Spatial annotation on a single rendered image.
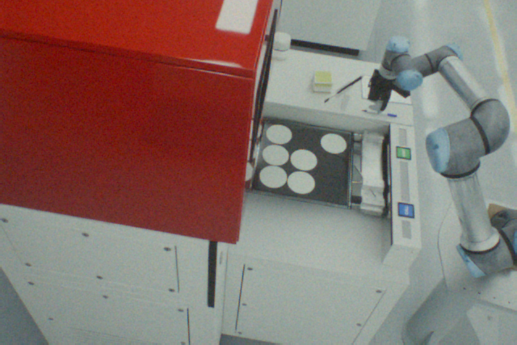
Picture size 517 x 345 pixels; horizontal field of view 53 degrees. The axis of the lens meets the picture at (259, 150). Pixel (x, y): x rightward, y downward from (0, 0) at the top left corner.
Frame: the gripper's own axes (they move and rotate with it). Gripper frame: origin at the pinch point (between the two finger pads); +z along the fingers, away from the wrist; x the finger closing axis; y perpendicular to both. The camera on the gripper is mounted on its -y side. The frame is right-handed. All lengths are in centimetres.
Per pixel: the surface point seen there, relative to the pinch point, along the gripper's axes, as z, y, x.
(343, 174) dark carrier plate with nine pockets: 6.9, 11.9, 28.7
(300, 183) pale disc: 6.5, 27.4, 35.7
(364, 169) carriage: 9.2, 3.6, 22.7
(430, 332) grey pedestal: 77, -42, 55
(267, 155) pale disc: 6.8, 41.0, 25.3
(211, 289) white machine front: 0, 51, 84
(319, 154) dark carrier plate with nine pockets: 7.2, 21.5, 20.8
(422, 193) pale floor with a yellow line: 100, -50, -37
